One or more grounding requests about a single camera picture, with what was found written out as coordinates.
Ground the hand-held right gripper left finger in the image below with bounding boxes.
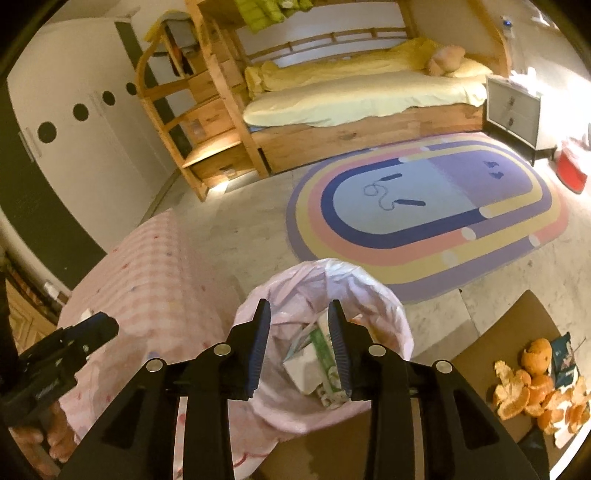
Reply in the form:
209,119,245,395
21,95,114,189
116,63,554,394
58,298,272,480

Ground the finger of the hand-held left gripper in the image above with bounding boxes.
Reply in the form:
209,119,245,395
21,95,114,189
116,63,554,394
55,311,120,357

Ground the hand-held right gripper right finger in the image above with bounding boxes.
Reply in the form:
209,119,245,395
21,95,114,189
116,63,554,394
327,299,541,480

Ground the green and white box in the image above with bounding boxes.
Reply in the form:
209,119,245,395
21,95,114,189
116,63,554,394
308,318,354,408

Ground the bin with pink bag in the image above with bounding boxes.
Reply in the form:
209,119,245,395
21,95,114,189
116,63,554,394
231,258,415,435

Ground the person's left hand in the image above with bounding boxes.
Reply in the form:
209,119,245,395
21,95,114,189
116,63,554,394
11,401,78,464

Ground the pink checkered cloth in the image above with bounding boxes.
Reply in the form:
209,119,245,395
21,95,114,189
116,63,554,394
58,208,289,480

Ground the rainbow oval rug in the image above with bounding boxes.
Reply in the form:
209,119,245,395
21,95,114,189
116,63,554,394
285,141,572,306

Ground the white wardrobe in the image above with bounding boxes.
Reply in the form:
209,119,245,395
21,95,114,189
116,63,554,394
6,17,182,252

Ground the pile of orange peels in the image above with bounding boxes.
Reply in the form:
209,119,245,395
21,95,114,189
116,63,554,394
492,338,591,435

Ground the wooden bunk bed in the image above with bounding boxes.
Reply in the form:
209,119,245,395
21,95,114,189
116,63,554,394
185,0,514,175

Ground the dark blue packet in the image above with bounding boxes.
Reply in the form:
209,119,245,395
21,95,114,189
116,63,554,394
551,334,579,389

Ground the wooden staircase with drawers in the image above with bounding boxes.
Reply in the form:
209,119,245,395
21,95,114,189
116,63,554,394
135,18,271,202

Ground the pale yellow mattress sheet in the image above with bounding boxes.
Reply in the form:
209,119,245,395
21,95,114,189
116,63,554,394
242,69,490,129

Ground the yellow blanket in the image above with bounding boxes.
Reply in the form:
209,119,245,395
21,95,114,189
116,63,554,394
244,38,439,99

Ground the grey nightstand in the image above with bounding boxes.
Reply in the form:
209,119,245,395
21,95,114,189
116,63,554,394
485,74,560,168

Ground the red box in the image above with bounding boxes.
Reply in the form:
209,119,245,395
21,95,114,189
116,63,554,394
555,137,591,195

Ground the pink pillow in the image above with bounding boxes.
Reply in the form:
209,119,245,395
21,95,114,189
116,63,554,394
425,45,467,77

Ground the yellow pillow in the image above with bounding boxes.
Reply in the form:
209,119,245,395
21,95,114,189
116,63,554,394
443,57,494,80

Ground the green hanging blanket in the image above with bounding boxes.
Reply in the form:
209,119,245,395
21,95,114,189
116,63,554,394
233,0,315,36

